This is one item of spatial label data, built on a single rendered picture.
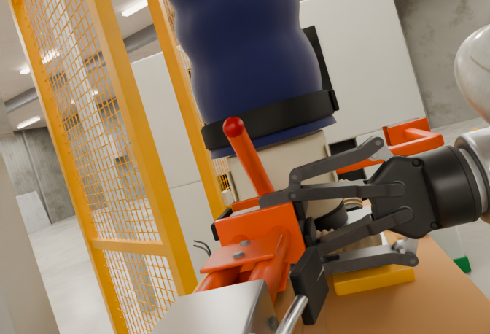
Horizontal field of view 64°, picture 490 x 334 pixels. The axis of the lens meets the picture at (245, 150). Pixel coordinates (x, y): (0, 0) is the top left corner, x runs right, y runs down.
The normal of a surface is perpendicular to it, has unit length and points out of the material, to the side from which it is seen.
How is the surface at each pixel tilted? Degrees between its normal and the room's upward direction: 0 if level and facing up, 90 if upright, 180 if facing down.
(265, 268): 26
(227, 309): 0
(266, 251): 0
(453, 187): 80
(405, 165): 90
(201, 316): 0
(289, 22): 108
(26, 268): 90
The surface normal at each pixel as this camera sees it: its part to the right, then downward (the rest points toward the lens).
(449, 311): -0.29, -0.96
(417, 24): -0.45, 0.18
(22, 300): 0.94, -0.27
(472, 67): -0.98, -0.17
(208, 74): -0.78, -0.03
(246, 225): -0.19, 0.10
